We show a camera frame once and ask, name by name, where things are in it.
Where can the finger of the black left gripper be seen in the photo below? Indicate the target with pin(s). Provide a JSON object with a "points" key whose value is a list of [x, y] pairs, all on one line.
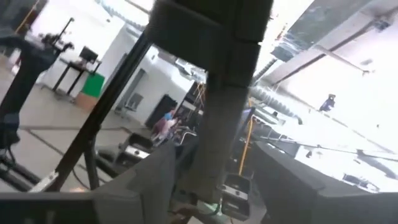
{"points": [[136, 149], [236, 199]]}

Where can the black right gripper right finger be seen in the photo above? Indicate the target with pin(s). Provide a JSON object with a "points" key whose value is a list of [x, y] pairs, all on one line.
{"points": [[295, 199]]}

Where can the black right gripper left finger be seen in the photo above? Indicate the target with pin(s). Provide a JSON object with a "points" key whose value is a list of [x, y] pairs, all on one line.
{"points": [[130, 202]]}

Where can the black rubber slide sandal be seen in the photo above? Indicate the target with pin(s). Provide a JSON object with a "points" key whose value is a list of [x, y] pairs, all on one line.
{"points": [[217, 124]]}

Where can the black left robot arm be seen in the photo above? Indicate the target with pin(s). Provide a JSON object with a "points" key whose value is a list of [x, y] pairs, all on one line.
{"points": [[28, 71]]}

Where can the person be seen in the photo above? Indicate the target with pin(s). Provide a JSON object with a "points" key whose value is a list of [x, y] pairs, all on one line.
{"points": [[169, 115], [161, 129]]}

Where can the brown cardboard box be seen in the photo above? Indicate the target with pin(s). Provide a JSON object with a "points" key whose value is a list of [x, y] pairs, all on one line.
{"points": [[85, 101]]}

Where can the green bin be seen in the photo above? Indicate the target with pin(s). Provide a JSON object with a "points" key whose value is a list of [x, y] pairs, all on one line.
{"points": [[93, 85]]}

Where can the black ceiling spotlight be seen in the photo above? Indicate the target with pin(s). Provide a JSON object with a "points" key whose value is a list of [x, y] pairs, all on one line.
{"points": [[326, 104]]}

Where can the black legged desk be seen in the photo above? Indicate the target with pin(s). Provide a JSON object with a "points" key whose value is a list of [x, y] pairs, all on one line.
{"points": [[73, 67]]}

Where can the black computer monitor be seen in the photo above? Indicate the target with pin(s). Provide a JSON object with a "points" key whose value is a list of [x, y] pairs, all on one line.
{"points": [[88, 54]]}

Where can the black metal shelf frame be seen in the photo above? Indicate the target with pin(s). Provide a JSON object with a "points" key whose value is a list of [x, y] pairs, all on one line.
{"points": [[102, 109]]}

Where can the ribbed silver ceiling duct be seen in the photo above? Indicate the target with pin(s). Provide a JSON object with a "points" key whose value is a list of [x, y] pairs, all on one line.
{"points": [[270, 99]]}

